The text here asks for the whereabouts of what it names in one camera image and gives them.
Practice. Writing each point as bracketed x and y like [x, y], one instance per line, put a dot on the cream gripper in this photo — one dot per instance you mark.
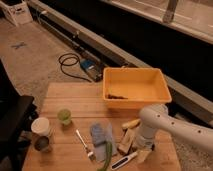
[143, 154]

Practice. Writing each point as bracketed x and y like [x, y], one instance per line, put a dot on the white dish brush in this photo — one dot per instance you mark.
[123, 161]

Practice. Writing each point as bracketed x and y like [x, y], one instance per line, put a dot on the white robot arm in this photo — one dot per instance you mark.
[155, 117]

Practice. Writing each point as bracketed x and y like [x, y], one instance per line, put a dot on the green plastic cup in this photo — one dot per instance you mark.
[64, 116]

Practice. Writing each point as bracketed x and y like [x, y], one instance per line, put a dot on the small metal cup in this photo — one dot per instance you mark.
[42, 144]

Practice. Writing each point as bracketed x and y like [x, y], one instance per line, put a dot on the white paper cup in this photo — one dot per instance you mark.
[41, 126]

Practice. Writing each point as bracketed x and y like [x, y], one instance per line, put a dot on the wooden block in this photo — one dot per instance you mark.
[126, 141]

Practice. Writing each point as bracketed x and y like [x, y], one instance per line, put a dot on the yellow banana toy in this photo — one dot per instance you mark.
[130, 124]

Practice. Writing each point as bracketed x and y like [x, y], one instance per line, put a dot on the green vegetable toy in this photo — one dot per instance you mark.
[108, 156]

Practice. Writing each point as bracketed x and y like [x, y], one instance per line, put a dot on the blue grey cloth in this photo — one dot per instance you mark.
[100, 136]

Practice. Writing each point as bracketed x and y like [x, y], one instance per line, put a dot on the dark item in bin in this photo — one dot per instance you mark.
[109, 96]

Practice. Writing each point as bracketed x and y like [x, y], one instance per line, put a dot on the yellow plastic bin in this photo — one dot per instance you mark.
[142, 87]

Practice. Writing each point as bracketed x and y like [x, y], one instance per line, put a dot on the blue power device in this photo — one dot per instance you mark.
[91, 69]

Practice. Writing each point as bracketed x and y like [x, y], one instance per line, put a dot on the black chair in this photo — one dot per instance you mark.
[16, 115]

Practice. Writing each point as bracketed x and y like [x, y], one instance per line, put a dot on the white cardboard box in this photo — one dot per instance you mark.
[17, 14]

